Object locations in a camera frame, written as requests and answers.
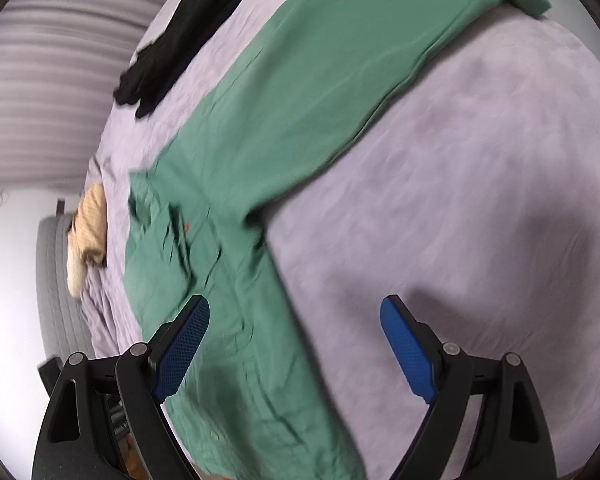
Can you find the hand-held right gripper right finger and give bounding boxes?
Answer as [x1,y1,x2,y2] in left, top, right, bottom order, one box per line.
[379,295,558,480]

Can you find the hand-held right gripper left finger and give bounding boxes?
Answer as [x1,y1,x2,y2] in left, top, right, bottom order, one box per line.
[31,295,211,480]

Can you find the green shirt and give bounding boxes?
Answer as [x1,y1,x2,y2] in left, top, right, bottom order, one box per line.
[124,0,552,480]

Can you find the grey padded headboard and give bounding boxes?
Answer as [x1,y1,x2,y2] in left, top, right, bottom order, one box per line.
[37,215,98,361]

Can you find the beige striped garment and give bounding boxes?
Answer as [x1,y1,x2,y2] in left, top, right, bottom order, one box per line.
[66,182,108,297]

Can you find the lavender blanket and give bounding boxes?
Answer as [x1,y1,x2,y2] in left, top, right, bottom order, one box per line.
[80,0,600,480]

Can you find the white pleated curtain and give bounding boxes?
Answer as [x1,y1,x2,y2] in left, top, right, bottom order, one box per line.
[0,0,216,191]

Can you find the black garment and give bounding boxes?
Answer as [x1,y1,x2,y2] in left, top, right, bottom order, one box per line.
[112,0,271,120]

